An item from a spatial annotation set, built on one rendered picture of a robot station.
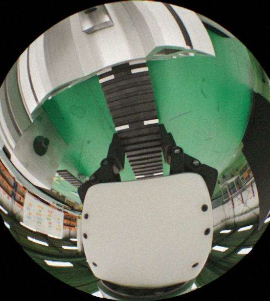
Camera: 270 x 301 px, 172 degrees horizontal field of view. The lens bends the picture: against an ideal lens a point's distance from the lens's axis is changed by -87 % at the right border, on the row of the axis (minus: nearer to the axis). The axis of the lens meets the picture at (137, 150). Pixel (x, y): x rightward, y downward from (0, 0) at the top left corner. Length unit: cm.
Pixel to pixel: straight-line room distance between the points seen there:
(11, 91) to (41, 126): 10
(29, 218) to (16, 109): 298
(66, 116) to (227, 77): 26
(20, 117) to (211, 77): 26
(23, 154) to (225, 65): 31
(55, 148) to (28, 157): 6
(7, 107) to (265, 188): 55
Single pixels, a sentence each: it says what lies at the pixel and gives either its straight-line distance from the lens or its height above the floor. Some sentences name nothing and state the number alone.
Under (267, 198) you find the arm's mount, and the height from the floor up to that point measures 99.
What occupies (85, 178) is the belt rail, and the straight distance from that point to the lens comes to 29.
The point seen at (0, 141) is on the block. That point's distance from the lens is 36.
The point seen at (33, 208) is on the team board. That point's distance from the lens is 306.
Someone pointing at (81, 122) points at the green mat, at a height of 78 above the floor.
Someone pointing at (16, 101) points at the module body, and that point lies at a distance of 18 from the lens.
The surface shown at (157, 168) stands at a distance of 17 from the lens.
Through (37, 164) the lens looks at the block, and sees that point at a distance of 16.
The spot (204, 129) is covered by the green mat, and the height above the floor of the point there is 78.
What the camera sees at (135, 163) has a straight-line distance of 15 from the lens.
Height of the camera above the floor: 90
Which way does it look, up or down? 43 degrees down
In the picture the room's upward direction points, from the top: 178 degrees clockwise
